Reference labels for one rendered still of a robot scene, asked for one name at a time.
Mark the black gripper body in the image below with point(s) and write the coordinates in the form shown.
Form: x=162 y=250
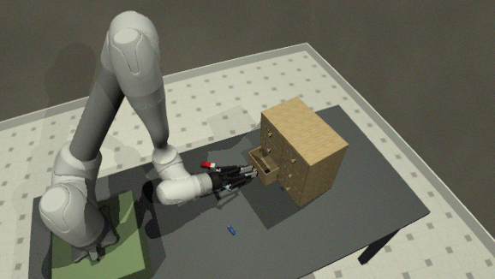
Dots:
x=217 y=180

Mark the wooden drawer front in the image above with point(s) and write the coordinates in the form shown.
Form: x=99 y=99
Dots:
x=295 y=159
x=288 y=186
x=275 y=137
x=290 y=171
x=264 y=165
x=270 y=149

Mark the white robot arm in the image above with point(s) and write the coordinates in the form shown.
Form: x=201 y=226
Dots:
x=70 y=209

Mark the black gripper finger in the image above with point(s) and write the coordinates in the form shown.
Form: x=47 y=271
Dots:
x=238 y=180
x=232 y=170

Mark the small wooden chest of drawers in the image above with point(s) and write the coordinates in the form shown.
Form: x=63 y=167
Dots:
x=313 y=139

